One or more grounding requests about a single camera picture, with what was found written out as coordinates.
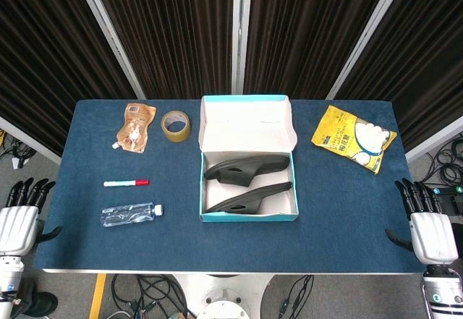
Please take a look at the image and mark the white marker red cap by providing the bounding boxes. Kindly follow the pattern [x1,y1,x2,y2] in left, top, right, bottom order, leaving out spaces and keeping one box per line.
[103,179,150,188]

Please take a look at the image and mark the yellow floor tape strip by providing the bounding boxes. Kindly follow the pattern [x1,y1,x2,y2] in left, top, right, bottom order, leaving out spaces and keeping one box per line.
[88,273,108,319]

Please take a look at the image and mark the tan packing tape roll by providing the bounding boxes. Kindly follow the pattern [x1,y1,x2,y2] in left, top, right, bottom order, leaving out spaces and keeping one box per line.
[161,110,192,142]

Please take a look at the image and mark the blue felt table cloth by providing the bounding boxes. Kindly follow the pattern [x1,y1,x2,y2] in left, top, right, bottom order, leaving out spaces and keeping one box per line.
[34,98,428,273]

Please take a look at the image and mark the black coiled floor cables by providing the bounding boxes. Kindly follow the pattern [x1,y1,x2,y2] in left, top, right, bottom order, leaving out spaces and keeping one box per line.
[421,140,463,190]

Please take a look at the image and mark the black foot pedals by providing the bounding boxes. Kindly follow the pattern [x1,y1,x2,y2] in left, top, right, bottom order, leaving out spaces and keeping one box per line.
[436,194,463,219]

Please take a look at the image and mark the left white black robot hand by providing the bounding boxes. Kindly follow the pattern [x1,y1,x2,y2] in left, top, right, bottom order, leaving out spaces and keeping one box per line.
[0,176,63,258]

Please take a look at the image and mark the black hanging arm cable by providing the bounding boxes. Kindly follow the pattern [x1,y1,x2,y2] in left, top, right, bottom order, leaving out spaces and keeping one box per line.
[278,274,315,319]

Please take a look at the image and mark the black slipper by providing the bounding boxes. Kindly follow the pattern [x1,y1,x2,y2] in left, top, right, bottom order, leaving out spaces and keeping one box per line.
[205,181,293,214]
[203,154,290,188]

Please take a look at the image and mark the black floor cables white plug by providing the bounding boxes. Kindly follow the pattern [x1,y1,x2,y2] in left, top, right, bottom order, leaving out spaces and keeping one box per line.
[0,130,37,170]

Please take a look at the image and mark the brown spout pouch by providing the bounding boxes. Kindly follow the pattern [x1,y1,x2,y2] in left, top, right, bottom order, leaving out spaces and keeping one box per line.
[111,103,158,153]

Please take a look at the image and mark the black floor cable bundle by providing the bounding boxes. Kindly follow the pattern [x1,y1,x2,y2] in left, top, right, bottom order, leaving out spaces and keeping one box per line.
[110,273,189,319]

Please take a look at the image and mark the yellow snack bag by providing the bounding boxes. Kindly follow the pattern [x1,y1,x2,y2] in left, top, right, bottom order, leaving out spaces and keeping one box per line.
[311,104,398,176]

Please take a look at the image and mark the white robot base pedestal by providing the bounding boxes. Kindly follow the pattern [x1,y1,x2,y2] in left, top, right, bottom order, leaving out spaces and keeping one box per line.
[169,273,272,319]

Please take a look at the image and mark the light blue shoe box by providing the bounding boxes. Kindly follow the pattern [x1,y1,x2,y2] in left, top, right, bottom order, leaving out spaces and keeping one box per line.
[197,94,300,223]

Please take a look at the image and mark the dark pleated partition panel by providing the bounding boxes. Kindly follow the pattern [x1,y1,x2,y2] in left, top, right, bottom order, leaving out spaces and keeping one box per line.
[327,0,463,161]
[242,0,409,100]
[0,0,140,157]
[74,0,242,100]

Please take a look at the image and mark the clear plastic water bottle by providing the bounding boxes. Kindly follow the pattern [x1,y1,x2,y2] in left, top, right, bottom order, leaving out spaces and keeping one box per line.
[100,203,164,228]

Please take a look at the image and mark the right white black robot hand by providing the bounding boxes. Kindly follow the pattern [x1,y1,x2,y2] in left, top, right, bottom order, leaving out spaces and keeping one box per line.
[384,177,460,266]

